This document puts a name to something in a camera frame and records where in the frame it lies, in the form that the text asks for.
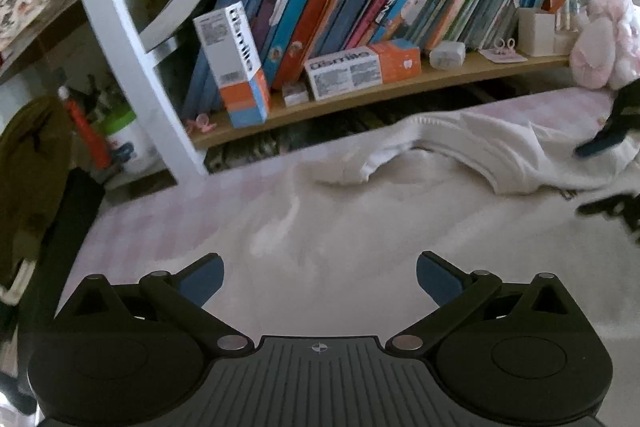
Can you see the clear acrylic pen holder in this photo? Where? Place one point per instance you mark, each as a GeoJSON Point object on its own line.
{"type": "Point", "coordinates": [570, 7]}

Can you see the small white plastic case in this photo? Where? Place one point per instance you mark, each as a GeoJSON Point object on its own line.
{"type": "Point", "coordinates": [447, 55]}

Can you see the olive brown jacket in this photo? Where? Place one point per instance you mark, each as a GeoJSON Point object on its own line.
{"type": "Point", "coordinates": [30, 182]}

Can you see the white plush bunny pink bows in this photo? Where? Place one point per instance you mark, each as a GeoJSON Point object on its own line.
{"type": "Point", "coordinates": [622, 32]}

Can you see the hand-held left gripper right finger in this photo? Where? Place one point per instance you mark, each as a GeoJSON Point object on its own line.
{"type": "Point", "coordinates": [440, 278]}

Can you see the white bookshelf with wooden shelves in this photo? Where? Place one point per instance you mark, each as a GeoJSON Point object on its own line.
{"type": "Point", "coordinates": [115, 32]}

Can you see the upright white orange toothbrush box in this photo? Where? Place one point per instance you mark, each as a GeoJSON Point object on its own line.
{"type": "Point", "coordinates": [235, 67]}

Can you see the pink round plush toy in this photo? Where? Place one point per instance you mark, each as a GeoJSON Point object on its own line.
{"type": "Point", "coordinates": [592, 57]}

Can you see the black garment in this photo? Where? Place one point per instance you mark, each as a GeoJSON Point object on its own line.
{"type": "Point", "coordinates": [65, 232]}

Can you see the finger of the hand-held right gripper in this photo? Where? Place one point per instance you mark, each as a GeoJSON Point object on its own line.
{"type": "Point", "coordinates": [627, 209]}
{"type": "Point", "coordinates": [595, 147]}

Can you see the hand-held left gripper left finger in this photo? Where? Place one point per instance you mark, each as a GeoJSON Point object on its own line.
{"type": "Point", "coordinates": [200, 279]}

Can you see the white jar green lid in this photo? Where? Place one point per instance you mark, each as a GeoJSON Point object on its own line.
{"type": "Point", "coordinates": [132, 147]}

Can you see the cream printed t-shirt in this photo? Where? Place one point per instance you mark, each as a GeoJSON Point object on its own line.
{"type": "Point", "coordinates": [375, 217]}

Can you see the long white orange toothbrush box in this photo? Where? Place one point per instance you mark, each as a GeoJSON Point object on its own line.
{"type": "Point", "coordinates": [360, 69]}

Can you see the pink checked cartoon bed sheet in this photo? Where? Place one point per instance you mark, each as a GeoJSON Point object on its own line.
{"type": "Point", "coordinates": [150, 227]}

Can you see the orange red bottle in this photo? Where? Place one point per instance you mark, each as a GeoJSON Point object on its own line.
{"type": "Point", "coordinates": [87, 132]}

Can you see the white pen holder box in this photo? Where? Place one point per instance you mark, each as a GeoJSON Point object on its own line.
{"type": "Point", "coordinates": [536, 32]}

